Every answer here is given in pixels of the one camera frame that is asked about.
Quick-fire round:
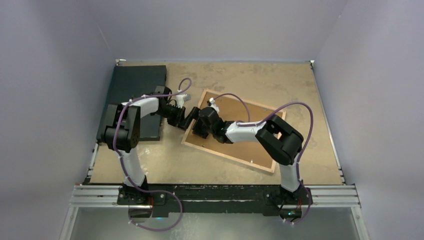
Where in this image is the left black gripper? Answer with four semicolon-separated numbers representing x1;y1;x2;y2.
155;104;188;131

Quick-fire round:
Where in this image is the wooden picture frame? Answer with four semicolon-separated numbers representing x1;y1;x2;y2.
181;89;277;174

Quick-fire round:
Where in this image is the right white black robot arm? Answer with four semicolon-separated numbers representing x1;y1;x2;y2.
178;106;306;204

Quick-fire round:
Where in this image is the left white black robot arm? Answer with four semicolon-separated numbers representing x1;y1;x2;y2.
98;85;191;205

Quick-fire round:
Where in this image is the black flat box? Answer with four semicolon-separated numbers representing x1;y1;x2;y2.
99;65;167;141

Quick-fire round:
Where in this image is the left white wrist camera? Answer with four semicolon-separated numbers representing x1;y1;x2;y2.
175;90;191;109

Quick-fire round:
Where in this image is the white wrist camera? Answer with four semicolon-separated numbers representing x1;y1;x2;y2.
175;90;191;109
207;97;220;113

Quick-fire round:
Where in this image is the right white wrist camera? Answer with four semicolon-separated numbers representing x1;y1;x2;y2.
207;97;220;113

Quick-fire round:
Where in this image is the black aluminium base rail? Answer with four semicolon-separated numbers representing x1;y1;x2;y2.
67;183;362;220

